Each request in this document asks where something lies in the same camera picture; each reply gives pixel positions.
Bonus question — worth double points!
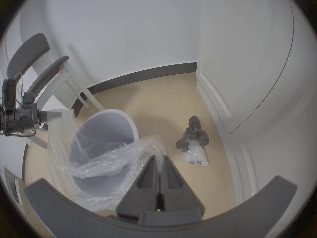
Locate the white wardrobe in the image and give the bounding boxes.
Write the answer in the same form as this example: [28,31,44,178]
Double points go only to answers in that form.
[196,0,317,208]

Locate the clear plastic bag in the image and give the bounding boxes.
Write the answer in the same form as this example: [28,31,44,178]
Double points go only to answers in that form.
[47,108,167,212]

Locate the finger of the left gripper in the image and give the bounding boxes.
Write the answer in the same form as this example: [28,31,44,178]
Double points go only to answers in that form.
[40,109,62,123]

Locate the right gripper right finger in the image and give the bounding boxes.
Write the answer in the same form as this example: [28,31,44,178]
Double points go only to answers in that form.
[158,155,206,219]

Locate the white trash bin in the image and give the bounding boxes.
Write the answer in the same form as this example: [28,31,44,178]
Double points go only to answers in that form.
[69,109,139,195]

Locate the grey and white chair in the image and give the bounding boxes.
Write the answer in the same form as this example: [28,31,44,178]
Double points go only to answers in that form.
[6,33,106,150]

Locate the clear printed wrapper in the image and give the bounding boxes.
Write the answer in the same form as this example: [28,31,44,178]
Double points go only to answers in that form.
[180,140,210,168]

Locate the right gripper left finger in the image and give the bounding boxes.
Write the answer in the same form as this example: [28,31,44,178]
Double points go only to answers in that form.
[116,155,159,223]

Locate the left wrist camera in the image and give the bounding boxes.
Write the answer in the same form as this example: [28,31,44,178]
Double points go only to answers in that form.
[22,93,34,109]

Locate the black plastic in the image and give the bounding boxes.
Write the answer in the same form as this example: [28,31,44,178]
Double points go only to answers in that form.
[175,116,210,151]

